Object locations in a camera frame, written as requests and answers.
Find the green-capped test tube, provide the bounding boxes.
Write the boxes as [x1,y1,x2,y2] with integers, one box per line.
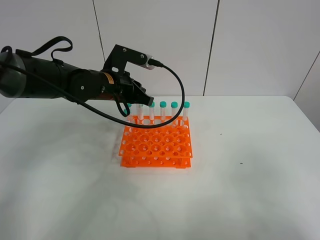
[126,103,132,133]
[123,109,130,122]

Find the black left camera cable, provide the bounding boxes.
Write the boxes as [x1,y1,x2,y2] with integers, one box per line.
[0,36,186,130]

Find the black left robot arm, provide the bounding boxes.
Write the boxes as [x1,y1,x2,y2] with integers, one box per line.
[0,44,154,106]

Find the row tube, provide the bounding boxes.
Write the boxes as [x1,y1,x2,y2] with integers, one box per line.
[159,101,167,122]
[170,101,178,119]
[136,104,144,121]
[148,101,155,121]
[182,101,190,122]

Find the orange test tube rack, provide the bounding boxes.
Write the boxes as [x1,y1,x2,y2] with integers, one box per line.
[118,116,193,169]

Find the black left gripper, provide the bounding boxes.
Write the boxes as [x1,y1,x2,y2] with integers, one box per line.
[96,71,154,106]

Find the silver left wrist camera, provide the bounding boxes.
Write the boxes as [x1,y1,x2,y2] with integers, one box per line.
[142,54,155,70]

